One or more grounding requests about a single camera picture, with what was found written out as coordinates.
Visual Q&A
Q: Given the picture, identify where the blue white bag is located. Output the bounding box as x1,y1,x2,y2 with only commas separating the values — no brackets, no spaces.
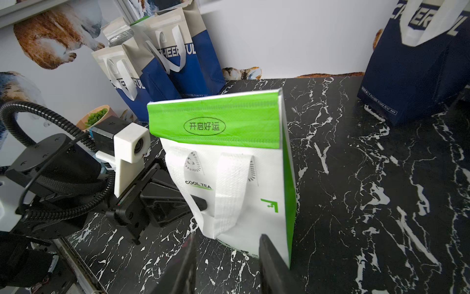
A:
140,1,225,98

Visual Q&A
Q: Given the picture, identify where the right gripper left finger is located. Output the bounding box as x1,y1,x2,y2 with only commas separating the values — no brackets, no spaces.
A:
151,233,197,294

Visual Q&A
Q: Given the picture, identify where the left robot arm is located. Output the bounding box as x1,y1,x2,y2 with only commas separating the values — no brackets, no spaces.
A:
1,100,190,294

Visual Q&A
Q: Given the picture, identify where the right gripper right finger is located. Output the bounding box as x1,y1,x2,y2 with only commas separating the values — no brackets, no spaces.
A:
259,234,305,294

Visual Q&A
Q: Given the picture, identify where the green white bag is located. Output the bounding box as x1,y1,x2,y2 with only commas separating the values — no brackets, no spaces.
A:
123,12,152,26
147,88,297,265

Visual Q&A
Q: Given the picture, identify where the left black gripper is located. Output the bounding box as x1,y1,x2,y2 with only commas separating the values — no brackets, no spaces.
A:
105,161,192,245

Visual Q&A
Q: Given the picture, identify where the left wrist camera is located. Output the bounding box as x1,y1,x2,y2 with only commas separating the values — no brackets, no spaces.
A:
89,116,151,198

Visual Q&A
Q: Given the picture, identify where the potted green plant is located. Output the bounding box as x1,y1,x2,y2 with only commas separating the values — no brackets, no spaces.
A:
76,105,117,131

